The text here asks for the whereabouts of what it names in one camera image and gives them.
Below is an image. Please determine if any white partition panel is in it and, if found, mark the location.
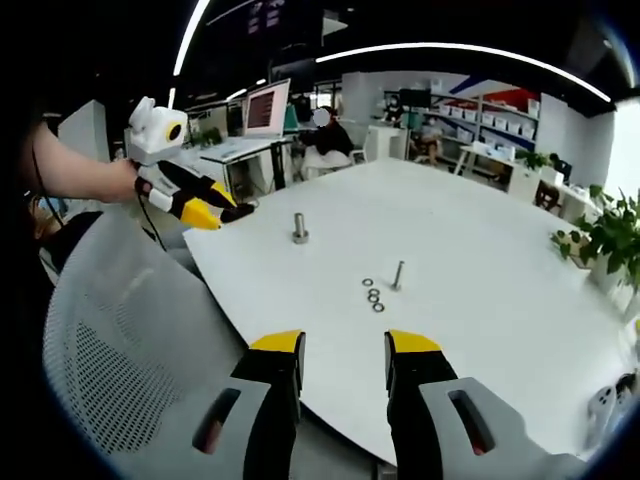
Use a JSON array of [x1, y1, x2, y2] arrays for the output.
[[57, 98, 111, 164]]

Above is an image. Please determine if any hanging dark display screen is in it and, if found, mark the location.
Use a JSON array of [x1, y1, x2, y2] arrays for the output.
[[247, 0, 286, 36]]

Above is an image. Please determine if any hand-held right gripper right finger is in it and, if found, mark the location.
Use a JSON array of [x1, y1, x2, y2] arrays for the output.
[[383, 328, 589, 480]]

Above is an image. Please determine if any white standing desk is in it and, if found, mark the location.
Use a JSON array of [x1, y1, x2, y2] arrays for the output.
[[199, 134, 301, 197]]

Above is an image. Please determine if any green leafy potted plant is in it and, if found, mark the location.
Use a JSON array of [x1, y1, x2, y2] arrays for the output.
[[552, 184, 640, 281]]

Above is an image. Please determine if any laptop with lit screen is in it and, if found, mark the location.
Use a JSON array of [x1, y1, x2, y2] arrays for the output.
[[243, 78, 292, 139]]

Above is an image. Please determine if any person's left hand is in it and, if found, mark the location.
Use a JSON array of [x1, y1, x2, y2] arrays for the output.
[[106, 158, 155, 204]]

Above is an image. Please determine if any long white ceiling light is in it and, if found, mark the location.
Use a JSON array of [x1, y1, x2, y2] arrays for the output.
[[172, 0, 211, 77]]

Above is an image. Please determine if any small white table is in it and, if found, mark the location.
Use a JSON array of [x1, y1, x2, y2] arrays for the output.
[[457, 142, 516, 181]]

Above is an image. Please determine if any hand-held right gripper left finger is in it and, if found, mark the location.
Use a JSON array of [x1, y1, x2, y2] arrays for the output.
[[112, 328, 307, 480]]

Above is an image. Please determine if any grey mesh office chair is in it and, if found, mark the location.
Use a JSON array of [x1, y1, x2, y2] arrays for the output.
[[42, 212, 251, 454]]

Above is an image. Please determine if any white handheld controller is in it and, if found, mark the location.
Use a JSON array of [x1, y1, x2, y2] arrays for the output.
[[585, 382, 621, 449]]

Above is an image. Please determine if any green plant on cabinet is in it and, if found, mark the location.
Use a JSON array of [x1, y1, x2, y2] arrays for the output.
[[514, 148, 551, 171]]

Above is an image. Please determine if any black handheld controller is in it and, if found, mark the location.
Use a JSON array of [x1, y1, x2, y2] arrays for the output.
[[615, 372, 639, 401]]

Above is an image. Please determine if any thin black cable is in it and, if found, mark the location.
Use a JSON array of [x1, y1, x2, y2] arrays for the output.
[[30, 142, 66, 229]]

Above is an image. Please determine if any small green desk plant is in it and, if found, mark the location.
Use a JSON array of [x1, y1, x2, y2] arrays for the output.
[[192, 127, 224, 149]]

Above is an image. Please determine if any white plant pot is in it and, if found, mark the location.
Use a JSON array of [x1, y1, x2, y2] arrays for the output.
[[592, 257, 640, 321]]

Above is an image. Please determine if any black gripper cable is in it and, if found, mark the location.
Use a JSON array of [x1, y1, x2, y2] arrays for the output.
[[137, 192, 169, 253]]

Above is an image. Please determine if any curved white ceiling light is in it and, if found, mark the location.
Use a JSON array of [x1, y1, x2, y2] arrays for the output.
[[314, 42, 614, 104]]

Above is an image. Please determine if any black computer mouse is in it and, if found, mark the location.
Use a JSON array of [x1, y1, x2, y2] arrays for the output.
[[219, 202, 257, 225]]

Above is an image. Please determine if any shelf with white bins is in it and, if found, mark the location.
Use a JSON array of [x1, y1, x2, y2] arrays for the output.
[[429, 92, 542, 151]]

